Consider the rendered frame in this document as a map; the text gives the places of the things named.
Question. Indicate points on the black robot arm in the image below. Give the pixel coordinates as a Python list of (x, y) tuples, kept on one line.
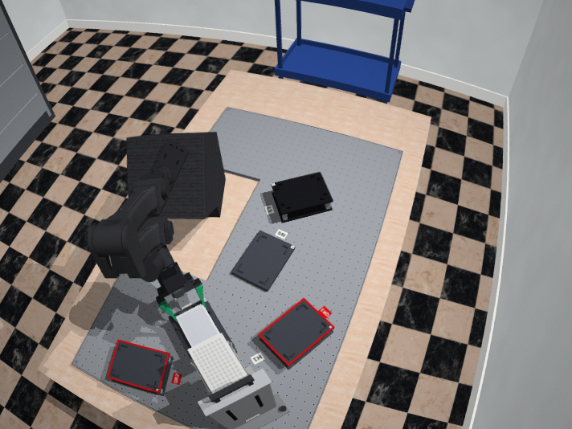
[(118, 235)]

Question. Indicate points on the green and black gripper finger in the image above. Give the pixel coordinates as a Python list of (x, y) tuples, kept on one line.
[(165, 307), (199, 291)]

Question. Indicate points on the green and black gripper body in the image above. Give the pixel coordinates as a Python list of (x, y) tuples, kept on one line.
[(189, 285)]

